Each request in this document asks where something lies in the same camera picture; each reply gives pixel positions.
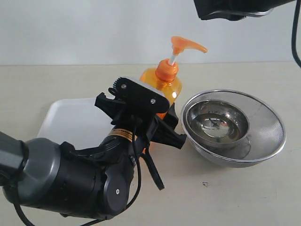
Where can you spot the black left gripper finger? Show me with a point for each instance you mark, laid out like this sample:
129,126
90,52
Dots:
166,135
171,119

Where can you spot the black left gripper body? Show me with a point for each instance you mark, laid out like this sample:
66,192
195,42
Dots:
124,120

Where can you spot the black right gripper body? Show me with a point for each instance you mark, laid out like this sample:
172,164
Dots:
234,10

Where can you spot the orange pump soap bottle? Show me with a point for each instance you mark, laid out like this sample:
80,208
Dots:
164,76

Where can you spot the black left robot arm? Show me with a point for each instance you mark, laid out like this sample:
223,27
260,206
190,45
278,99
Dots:
88,183

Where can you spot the small stainless steel bowl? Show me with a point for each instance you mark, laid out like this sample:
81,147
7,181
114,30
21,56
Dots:
216,123

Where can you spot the steel mesh colander bowl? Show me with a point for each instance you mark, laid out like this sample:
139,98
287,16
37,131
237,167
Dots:
265,139

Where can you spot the white rectangular plastic tray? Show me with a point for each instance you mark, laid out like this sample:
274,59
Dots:
77,121

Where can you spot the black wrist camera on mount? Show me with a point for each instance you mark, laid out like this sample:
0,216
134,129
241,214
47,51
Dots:
141,96

